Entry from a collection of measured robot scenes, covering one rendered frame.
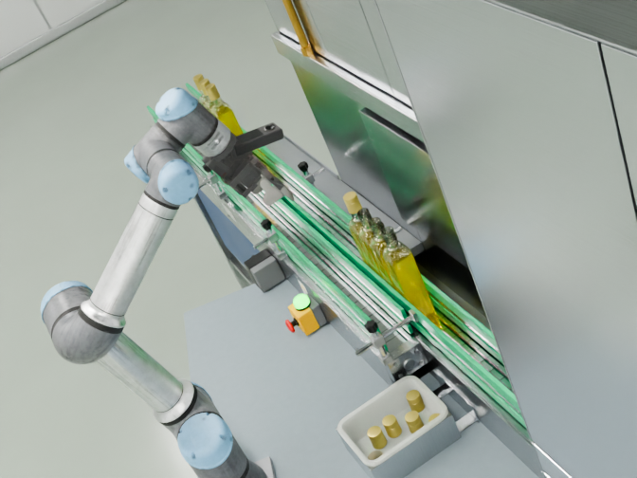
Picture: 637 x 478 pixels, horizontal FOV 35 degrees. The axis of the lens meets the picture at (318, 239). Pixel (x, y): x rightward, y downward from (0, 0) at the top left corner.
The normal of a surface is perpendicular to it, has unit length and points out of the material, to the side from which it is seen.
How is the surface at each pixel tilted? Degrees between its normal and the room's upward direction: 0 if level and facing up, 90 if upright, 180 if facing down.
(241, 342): 0
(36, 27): 90
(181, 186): 91
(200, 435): 9
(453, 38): 90
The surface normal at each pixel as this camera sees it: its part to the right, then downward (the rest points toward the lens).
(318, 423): -0.35, -0.75
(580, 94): -0.83, 0.53
